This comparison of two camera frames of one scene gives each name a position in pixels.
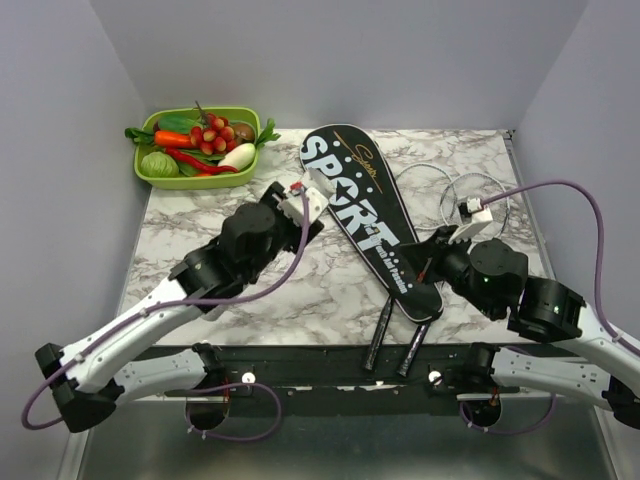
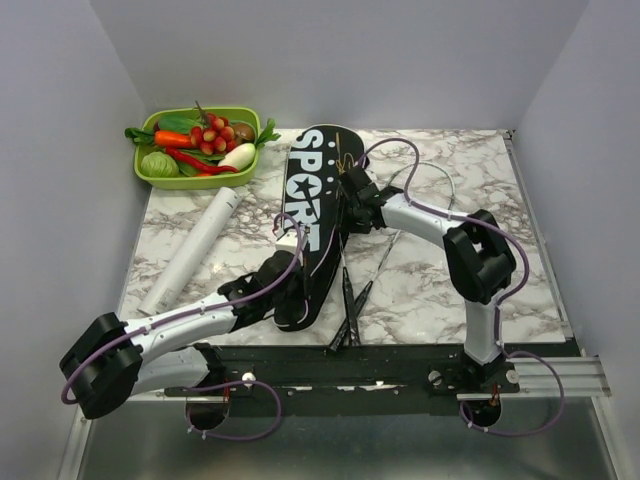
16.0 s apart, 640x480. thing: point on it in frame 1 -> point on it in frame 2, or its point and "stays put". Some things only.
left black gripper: x=270 y=201 -> x=301 y=293
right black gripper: x=423 y=257 -> x=355 y=228
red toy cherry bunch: x=213 y=134 stays put
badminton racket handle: x=378 y=335 -> x=353 y=332
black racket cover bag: x=364 y=200 -> x=313 y=222
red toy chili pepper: x=197 y=164 stays put
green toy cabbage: x=158 y=164 stays put
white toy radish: x=240 y=157 stays put
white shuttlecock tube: x=314 y=178 -> x=174 y=276
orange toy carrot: x=168 y=138 stays put
